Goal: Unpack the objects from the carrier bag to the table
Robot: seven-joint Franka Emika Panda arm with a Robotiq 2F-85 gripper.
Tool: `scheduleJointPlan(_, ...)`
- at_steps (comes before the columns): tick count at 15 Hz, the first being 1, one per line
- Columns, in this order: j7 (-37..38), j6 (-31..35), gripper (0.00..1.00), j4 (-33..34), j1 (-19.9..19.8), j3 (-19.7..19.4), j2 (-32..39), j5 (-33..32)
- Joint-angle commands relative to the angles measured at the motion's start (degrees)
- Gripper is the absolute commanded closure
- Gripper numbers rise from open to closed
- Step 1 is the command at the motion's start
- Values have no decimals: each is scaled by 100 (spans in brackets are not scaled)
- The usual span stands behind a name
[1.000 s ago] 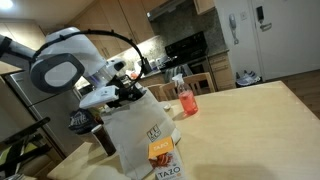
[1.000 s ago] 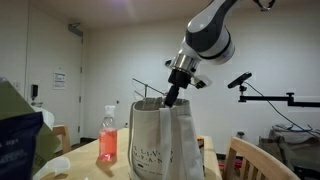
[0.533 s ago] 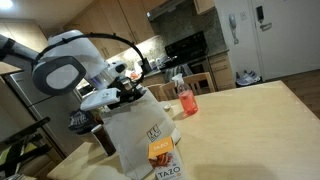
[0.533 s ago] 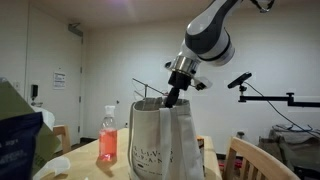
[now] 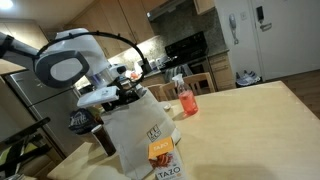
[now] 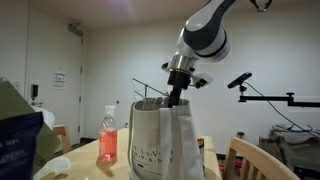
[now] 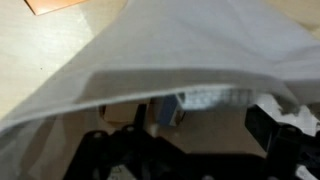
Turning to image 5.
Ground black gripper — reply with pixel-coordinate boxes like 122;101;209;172
102;77;141;111

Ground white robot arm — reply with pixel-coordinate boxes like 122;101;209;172
0;28;141;110

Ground white canvas tote bag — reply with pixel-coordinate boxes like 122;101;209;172
102;87;181;180

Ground dark blue snack bag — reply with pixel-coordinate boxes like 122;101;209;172
68;108;98;135

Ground wooden dining chair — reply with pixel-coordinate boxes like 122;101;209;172
148;84;167;102
158;72;216;100

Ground pink liquid spray bottle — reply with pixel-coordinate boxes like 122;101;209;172
172;74;198;116

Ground dark brown tumbler cup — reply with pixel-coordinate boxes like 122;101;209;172
91;125;116;156

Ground wooden upper cabinets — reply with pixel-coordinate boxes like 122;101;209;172
64;0;155;44

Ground orange white Tazo tea carton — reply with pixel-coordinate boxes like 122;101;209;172
148;137;187;180

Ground black kitchen stove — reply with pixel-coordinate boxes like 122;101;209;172
160;31;211;83

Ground stainless steel refrigerator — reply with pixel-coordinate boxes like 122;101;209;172
3;70;83;157

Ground range hood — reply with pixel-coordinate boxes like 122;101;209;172
146;0;186;22

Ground wooden drawer cabinet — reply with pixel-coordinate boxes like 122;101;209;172
209;53;236;91

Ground black equipment stand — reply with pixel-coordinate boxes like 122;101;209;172
0;117;51;178

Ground pair of sneakers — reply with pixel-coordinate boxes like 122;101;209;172
236;71;261;86

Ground white entry door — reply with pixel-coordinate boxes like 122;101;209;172
250;0;320;80

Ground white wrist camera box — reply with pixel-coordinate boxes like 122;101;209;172
77;86;119;108

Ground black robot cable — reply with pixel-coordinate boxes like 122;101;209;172
34;30;153;89

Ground white wall phone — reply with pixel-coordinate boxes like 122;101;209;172
229;13;239;45

